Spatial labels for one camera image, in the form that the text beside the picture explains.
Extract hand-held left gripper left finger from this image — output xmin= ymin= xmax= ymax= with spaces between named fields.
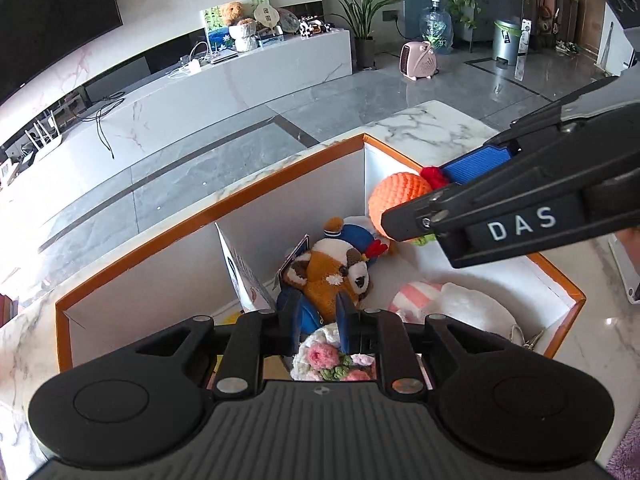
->
xmin=97 ymin=290 xmax=303 ymax=401

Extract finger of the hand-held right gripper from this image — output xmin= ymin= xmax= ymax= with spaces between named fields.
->
xmin=442 ymin=75 xmax=640 ymax=186
xmin=382 ymin=107 xmax=640 ymax=242

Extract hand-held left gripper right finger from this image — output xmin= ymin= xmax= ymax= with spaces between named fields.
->
xmin=336 ymin=291 xmax=543 ymax=401

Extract brown red panda plush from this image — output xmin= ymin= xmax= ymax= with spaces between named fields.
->
xmin=280 ymin=237 xmax=374 ymax=322

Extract dark printed packet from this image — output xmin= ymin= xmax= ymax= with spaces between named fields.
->
xmin=276 ymin=234 xmax=312 ymax=283

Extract blue duck plush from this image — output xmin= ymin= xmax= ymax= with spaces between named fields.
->
xmin=322 ymin=215 xmax=398 ymax=263

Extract orange crochet fruit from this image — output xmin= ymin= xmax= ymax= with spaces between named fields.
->
xmin=368 ymin=165 xmax=451 ymax=247

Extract pink striped white plush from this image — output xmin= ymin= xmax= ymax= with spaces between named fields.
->
xmin=387 ymin=281 xmax=518 ymax=333

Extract metal keyring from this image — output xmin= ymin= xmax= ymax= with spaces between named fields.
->
xmin=510 ymin=325 xmax=545 ymax=351

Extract orange cardboard box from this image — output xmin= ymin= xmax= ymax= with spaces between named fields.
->
xmin=55 ymin=132 xmax=587 ymax=376

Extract white printed card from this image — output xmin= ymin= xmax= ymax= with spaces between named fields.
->
xmin=215 ymin=222 xmax=273 ymax=311

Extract pink space heater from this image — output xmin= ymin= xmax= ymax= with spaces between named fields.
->
xmin=400 ymin=41 xmax=440 ymax=81

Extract silver trash can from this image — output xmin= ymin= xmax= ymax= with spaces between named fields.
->
xmin=492 ymin=18 xmax=523 ymax=66

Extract white slim box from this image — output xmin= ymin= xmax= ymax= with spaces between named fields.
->
xmin=515 ymin=17 xmax=532 ymax=81

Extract clear water jug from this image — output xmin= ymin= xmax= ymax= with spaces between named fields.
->
xmin=417 ymin=0 xmax=453 ymax=55

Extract long leaf potted plant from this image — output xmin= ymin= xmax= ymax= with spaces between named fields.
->
xmin=310 ymin=0 xmax=401 ymax=71

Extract cow figurines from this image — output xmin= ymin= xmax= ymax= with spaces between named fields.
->
xmin=299 ymin=17 xmax=333 ymax=37

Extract white marble tv console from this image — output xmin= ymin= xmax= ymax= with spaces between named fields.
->
xmin=0 ymin=27 xmax=353 ymax=201

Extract white textured pot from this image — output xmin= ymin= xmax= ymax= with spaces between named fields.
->
xmin=232 ymin=19 xmax=259 ymax=52

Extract brown teddy bear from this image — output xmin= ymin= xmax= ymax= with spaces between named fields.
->
xmin=220 ymin=2 xmax=248 ymax=26

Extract landscape painting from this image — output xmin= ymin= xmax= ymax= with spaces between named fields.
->
xmin=202 ymin=0 xmax=273 ymax=56

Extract white router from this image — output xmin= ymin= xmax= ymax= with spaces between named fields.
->
xmin=25 ymin=110 xmax=63 ymax=153

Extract black television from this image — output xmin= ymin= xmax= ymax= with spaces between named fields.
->
xmin=0 ymin=0 xmax=123 ymax=103

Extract black cable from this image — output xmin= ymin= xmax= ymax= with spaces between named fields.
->
xmin=80 ymin=92 xmax=126 ymax=158

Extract white charger with cables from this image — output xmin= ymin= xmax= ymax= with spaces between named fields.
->
xmin=167 ymin=42 xmax=221 ymax=80

